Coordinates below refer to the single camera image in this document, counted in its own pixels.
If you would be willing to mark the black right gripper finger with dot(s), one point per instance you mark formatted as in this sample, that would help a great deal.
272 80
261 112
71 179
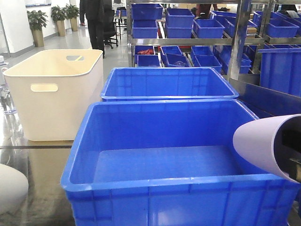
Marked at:
288 153

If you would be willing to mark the purple cup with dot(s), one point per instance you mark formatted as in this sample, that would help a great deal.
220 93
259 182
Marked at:
255 141

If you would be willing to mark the beige cup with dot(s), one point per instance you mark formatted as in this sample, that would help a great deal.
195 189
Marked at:
13 188

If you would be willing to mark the tall blue bin right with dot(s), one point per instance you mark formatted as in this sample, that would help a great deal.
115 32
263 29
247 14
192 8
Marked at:
281 70

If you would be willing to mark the large blue bin front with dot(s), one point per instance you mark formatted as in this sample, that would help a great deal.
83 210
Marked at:
169 163

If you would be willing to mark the large blue bin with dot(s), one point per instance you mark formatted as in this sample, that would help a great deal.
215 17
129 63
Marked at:
169 163
156 83

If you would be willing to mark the large blue bin rear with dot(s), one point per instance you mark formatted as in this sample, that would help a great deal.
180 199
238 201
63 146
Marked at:
156 83

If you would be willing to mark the cream plastic bin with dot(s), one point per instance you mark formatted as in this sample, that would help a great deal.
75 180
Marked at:
53 89

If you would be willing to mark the metal shelf rack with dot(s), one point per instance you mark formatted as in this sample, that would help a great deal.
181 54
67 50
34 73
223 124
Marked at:
237 41

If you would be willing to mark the black office chair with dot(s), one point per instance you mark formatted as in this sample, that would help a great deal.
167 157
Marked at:
109 30

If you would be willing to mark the person in black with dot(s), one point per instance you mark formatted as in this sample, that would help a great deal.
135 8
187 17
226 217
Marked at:
94 12

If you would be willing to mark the potted plant right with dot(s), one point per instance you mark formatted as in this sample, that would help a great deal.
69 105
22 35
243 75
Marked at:
72 13

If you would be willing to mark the potted plant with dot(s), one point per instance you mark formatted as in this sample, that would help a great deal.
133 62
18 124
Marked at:
72 13
58 15
37 20

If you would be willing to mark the potted plant middle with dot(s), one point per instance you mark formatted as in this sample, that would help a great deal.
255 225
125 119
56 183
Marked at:
58 15

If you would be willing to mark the potted plant left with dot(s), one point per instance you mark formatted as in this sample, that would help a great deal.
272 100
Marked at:
37 20

